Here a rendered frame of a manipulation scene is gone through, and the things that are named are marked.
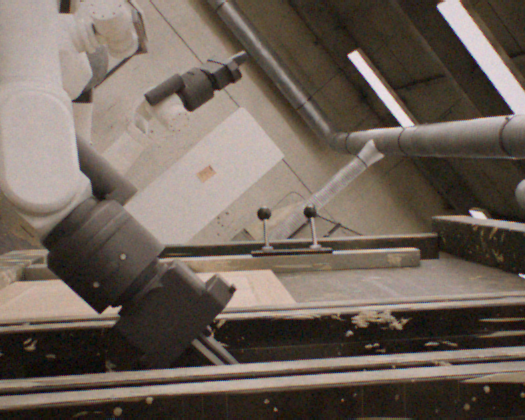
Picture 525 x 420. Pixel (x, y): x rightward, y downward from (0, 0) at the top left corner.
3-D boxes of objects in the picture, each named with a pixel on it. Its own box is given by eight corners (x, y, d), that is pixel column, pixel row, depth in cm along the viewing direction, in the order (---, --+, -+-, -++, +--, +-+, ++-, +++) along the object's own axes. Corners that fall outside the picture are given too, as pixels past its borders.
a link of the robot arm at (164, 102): (208, 116, 144) (172, 141, 141) (182, 94, 149) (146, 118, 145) (201, 83, 135) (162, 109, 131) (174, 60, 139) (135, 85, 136)
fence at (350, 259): (31, 281, 140) (30, 264, 140) (413, 263, 150) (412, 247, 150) (25, 284, 135) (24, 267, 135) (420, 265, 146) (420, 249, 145)
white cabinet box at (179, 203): (74, 249, 558) (235, 110, 568) (116, 293, 568) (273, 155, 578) (62, 261, 498) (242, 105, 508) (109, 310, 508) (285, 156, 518)
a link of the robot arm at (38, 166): (1, 213, 48) (-11, 62, 50) (2, 237, 55) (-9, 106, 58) (84, 207, 50) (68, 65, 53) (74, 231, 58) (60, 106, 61)
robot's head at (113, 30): (72, 1, 106) (119, -13, 107) (91, 40, 115) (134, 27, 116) (79, 27, 103) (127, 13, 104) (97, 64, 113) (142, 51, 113)
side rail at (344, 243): (58, 287, 165) (56, 248, 165) (431, 269, 177) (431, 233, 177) (52, 291, 159) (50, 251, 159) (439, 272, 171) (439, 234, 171)
